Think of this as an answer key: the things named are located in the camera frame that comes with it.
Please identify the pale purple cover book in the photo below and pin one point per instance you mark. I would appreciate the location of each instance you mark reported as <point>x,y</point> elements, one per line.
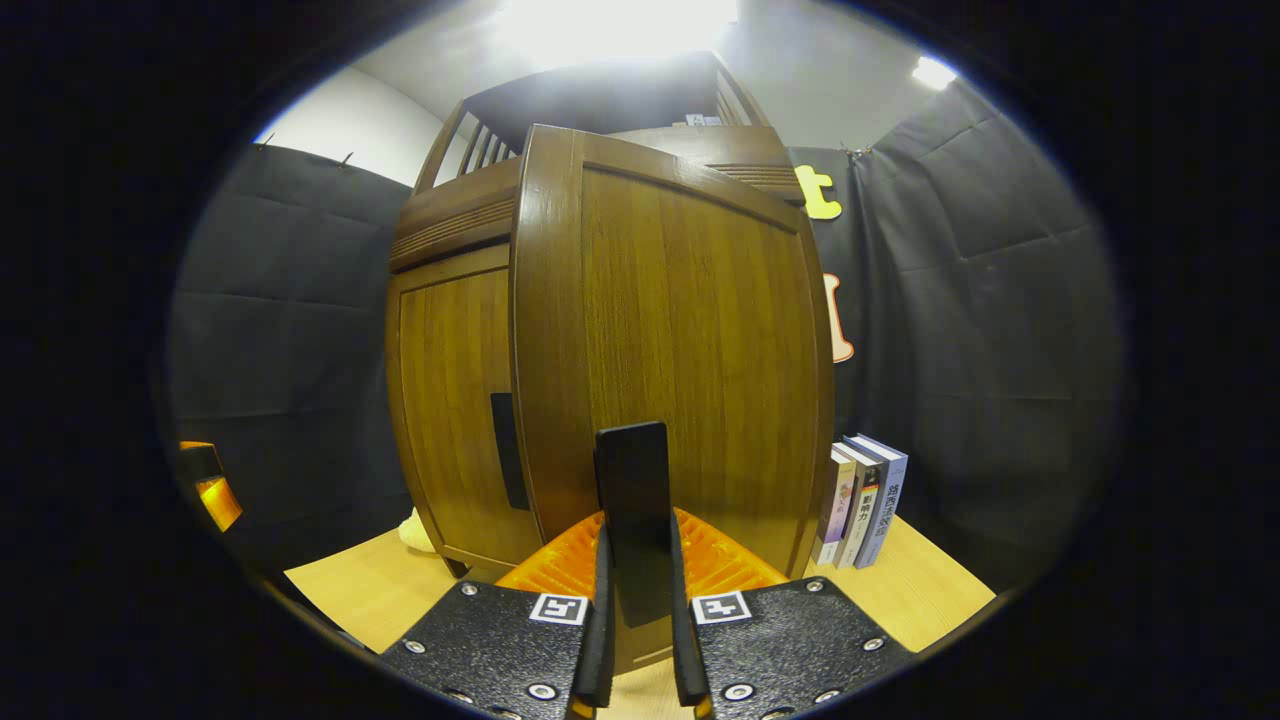
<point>835,510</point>

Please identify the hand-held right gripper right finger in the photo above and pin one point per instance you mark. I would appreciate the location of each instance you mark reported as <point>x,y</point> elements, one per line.
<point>685,640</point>

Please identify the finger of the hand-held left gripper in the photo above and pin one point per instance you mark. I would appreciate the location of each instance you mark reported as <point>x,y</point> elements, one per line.
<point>203,462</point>
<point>220,503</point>

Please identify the cream plush toy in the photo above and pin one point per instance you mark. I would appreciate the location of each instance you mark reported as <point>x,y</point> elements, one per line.
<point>415,535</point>

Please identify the wooden double-door shoe cabinet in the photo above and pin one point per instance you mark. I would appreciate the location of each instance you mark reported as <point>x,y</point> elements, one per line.
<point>455,210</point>

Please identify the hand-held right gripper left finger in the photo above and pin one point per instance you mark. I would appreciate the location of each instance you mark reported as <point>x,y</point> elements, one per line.
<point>603,640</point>

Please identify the dark spine book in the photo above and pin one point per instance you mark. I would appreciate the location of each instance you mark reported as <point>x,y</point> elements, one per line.
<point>865,510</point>

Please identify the wooden cabinet door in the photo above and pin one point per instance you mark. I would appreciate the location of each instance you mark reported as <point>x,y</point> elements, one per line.
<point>450,400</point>
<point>700,350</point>

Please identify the blue-grey spine book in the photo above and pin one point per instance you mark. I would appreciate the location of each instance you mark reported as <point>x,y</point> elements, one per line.
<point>888,500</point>

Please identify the black backdrop cloth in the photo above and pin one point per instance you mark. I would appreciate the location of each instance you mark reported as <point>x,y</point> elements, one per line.
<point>280,330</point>

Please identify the ceiling light panel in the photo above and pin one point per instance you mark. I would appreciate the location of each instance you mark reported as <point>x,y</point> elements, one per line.
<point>934,72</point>
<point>620,25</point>

